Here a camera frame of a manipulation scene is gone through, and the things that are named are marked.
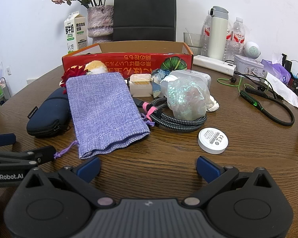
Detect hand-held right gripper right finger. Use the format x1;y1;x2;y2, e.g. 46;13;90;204
182;156;274;208

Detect black paper bag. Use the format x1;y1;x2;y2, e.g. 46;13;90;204
113;0;177;42

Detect clear plastic container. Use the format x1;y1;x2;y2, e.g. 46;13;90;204
161;69;212;92

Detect white power bank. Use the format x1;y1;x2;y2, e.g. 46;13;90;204
193;55;237;76

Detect white round robot speaker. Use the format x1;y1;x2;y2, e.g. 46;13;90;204
243;41;263;60

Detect purple textured vase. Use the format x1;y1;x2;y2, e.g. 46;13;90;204
87;5;114;45

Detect red cardboard box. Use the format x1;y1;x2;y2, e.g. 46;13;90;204
62;41;194;78

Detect white thermos bottle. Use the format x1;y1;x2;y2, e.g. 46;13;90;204
207;6;229;61

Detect white tissue paper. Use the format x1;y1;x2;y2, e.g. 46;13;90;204
265;72;298;112

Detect navy zip case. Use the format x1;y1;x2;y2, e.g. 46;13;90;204
26;87;72;138

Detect beige cube box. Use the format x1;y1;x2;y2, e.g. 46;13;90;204
129;74;154;98

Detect red artificial flower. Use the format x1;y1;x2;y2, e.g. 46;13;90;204
60;65;88;88

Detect purple drawstring pouch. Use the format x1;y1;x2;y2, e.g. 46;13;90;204
66;72;151;160

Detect grey braided cable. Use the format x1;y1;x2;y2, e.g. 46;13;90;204
133;97;208;132

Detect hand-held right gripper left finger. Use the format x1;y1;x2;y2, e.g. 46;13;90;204
25;156;115;210

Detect iridescent ball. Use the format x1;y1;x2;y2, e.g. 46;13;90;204
166;78;211;120

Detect white round puck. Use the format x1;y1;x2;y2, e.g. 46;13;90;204
198;127;229;154

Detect wooden desktop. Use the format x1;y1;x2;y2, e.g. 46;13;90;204
0;55;298;238

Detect pink cable tie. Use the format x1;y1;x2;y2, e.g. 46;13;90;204
141;101;158;123

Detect purple tissue pack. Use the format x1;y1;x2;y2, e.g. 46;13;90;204
261;59;291;84

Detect glass cup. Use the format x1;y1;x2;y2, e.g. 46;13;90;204
183;32;205;55

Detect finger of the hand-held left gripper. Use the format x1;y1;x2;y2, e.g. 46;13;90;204
0;133;16;148
0;146;57;166

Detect yellow white plush toy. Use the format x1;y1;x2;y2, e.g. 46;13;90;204
85;60;108;75

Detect small white figurine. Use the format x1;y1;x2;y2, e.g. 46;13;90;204
206;96;219;112

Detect decorated tin box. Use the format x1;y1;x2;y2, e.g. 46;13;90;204
233;55;267;79

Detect white green milk carton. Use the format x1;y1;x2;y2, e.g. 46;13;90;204
64;11;87;54

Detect green black neckband earphones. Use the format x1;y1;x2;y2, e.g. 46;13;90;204
217;76;295;126

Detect black upright stand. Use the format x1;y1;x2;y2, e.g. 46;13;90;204
281;53;293;78

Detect blue yellow packet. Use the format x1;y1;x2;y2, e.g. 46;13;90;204
151;68;172;99

